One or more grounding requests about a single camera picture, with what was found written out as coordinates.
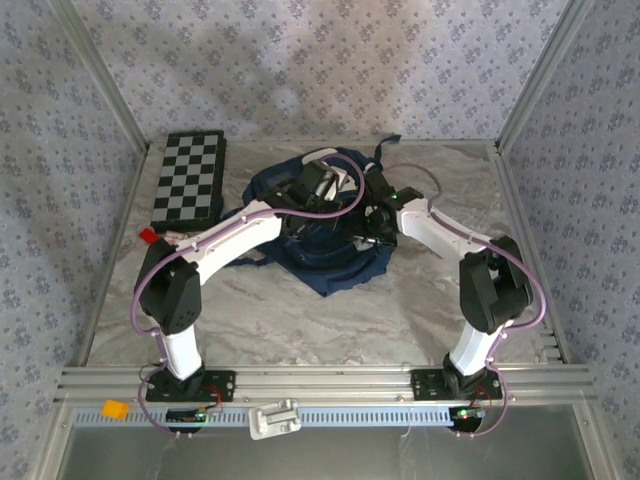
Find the navy blue student backpack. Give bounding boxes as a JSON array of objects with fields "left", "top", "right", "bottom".
[{"left": 222, "top": 132, "right": 404, "bottom": 299}]

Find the folding black grey chessboard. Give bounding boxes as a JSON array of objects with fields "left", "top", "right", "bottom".
[{"left": 149, "top": 130, "right": 227, "bottom": 234}]

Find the aluminium side rail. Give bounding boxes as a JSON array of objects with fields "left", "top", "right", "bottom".
[
  {"left": 492, "top": 147, "right": 574, "bottom": 364},
  {"left": 72, "top": 147, "right": 151, "bottom": 369}
]

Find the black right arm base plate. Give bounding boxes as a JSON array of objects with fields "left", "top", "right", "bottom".
[{"left": 409, "top": 368, "right": 504, "bottom": 401}]

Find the aluminium mounting rail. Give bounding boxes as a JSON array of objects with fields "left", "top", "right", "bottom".
[{"left": 53, "top": 364, "right": 595, "bottom": 404}]

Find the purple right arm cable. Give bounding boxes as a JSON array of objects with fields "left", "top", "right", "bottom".
[{"left": 387, "top": 163, "right": 549, "bottom": 440}]

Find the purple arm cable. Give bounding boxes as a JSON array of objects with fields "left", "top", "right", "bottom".
[
  {"left": 387, "top": 163, "right": 549, "bottom": 440},
  {"left": 130, "top": 152, "right": 369, "bottom": 441}
]

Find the blue slotted cable duct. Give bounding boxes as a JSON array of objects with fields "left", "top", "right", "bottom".
[{"left": 72, "top": 405, "right": 459, "bottom": 429}]

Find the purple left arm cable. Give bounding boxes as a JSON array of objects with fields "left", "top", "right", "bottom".
[{"left": 130, "top": 152, "right": 369, "bottom": 441}]

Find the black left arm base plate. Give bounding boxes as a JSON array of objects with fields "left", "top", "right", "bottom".
[{"left": 144, "top": 368, "right": 237, "bottom": 404}]

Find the aluminium frame post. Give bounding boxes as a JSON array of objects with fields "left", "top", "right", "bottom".
[
  {"left": 494, "top": 0, "right": 596, "bottom": 152},
  {"left": 47, "top": 0, "right": 151, "bottom": 154}
]

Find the white plastic bracket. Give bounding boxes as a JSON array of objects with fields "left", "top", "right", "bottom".
[{"left": 248, "top": 398, "right": 303, "bottom": 441}]

